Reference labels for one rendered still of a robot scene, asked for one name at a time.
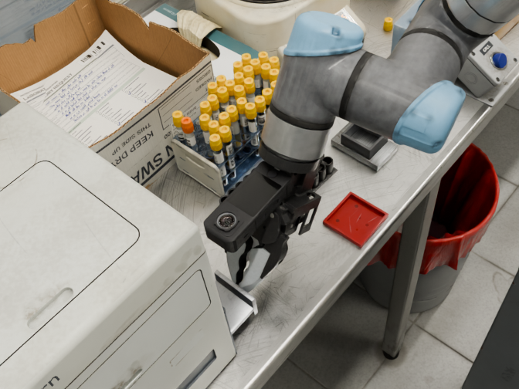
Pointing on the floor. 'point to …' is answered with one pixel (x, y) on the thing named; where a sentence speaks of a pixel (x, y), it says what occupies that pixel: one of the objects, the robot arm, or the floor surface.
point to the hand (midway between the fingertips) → (238, 286)
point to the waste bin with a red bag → (478, 160)
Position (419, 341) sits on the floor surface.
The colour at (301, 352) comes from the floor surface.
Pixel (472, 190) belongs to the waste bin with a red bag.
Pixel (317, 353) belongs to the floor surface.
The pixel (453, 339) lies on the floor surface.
